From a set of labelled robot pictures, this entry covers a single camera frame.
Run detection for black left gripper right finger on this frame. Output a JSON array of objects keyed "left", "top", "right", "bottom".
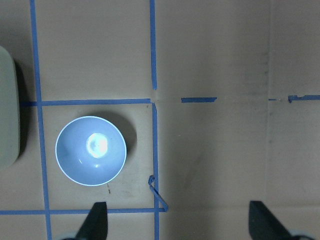
[{"left": 248, "top": 200, "right": 292, "bottom": 240}]

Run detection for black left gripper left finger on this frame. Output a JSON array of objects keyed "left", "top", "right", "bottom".
[{"left": 76, "top": 202, "right": 108, "bottom": 240}]

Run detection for blue bowl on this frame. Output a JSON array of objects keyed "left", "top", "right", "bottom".
[{"left": 55, "top": 116, "right": 127, "bottom": 187}]

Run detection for cream toaster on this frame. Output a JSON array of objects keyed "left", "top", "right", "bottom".
[{"left": 0, "top": 47, "right": 20, "bottom": 170}]

